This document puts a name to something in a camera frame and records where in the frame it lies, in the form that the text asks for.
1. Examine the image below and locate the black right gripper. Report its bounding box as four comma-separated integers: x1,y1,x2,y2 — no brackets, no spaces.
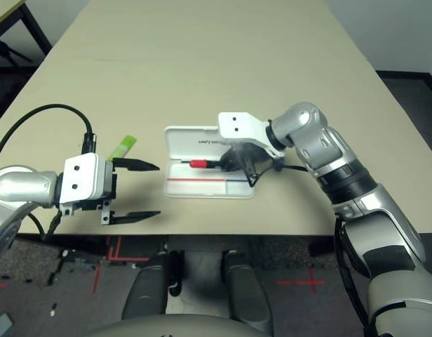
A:
219,143,273,186

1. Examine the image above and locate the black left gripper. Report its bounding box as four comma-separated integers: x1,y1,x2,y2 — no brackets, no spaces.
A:
72,157,162,225

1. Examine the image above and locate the black marker with red cap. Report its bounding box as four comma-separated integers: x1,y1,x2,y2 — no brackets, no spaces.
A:
180,158,226,170

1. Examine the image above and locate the white hinged pencil case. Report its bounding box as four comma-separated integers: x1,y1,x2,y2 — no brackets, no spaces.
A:
163,125,256,200

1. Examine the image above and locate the green highlighter pen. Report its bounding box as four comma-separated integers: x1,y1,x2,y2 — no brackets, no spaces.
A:
109,135,138,159

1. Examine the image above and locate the dark grey robot left leg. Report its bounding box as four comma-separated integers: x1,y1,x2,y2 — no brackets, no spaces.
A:
121,251,184,320

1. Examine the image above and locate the dark grey robot leg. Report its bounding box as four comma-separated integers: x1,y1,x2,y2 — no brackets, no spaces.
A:
121,251,184,320
221,249,275,334

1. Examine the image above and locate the dark grey robot right leg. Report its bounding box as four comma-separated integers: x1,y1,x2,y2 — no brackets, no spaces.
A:
221,249,275,334

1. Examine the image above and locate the grey robot torso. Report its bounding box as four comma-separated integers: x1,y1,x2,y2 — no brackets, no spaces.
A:
84,314,269,337

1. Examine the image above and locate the black-framed side table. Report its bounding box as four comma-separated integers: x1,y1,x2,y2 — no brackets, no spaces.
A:
0,0,54,53

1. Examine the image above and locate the flat grey floor box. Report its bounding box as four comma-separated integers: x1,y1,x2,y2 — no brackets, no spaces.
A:
0,314,14,337

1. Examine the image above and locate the black tripod stand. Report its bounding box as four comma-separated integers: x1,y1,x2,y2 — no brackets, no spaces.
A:
0,38,33,66

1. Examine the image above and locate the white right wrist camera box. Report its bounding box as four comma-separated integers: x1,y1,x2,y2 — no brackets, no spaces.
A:
217,112,286,158

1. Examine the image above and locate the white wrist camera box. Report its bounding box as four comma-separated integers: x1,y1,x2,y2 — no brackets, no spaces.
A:
58,152,115,220
217,112,286,158

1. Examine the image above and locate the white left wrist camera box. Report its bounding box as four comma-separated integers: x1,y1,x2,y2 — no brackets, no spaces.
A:
58,152,115,220

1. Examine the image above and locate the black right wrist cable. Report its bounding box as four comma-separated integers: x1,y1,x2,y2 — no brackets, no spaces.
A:
249,163,310,187

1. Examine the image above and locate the black left camera cable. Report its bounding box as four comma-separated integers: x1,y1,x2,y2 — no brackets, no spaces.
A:
0,103,97,166

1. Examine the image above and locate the short black left gripper cable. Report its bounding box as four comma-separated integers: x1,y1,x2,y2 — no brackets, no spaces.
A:
26,203,62,242

